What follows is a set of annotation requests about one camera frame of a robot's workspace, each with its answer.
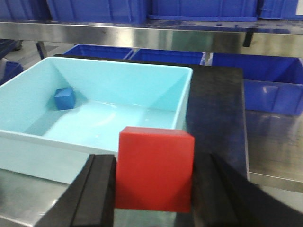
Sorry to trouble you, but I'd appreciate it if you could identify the blue floor crate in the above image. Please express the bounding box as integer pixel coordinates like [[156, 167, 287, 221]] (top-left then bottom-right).
[[212, 53, 303, 115], [63, 44, 134, 59]]

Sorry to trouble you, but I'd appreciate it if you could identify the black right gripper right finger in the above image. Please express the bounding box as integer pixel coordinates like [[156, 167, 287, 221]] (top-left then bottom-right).
[[191, 153, 303, 227]]

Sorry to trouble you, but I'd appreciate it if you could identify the blue crate with label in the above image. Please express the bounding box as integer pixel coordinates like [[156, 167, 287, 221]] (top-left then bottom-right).
[[257, 0, 303, 21]]

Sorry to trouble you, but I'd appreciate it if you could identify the blue crate middle on shelf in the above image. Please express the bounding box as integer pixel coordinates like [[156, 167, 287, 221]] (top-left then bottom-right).
[[148, 0, 258, 22]]

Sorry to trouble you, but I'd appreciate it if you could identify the black tape strip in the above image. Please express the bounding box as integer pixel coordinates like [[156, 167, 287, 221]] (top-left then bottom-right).
[[242, 31, 254, 47]]

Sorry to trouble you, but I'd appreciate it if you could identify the blue floor crate right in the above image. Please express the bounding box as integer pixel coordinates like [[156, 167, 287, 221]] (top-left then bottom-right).
[[212, 53, 303, 115]]

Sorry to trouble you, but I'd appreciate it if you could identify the stainless steel shelf rail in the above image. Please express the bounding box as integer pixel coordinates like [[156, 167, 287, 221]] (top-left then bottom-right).
[[0, 20, 303, 58]]

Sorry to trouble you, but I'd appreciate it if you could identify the blue floor crate far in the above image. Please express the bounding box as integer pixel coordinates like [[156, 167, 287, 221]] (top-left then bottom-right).
[[63, 44, 134, 59]]

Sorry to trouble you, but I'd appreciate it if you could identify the red cube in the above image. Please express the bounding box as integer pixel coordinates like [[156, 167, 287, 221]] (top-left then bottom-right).
[[115, 126, 195, 213]]

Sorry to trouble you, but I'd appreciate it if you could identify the light blue plastic tub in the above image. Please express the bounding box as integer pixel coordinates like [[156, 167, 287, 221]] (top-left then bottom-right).
[[0, 57, 193, 184]]

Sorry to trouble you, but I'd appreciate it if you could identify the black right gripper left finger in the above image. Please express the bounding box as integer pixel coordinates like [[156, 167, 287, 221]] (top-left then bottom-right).
[[35, 155, 116, 227]]

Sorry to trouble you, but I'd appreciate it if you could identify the blue cube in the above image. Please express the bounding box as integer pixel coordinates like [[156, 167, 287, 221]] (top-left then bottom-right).
[[54, 87, 76, 110]]

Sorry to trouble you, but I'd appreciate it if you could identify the blue crate left on shelf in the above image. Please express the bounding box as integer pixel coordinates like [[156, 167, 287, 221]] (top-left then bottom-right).
[[47, 0, 152, 24]]

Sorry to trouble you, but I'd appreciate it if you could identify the blue crate on shelf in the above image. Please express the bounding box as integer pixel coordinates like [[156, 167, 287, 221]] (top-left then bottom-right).
[[148, 0, 258, 22], [47, 0, 152, 24]]

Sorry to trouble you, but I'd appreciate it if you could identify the black table mat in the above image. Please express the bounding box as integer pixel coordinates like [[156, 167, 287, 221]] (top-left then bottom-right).
[[53, 54, 249, 180]]

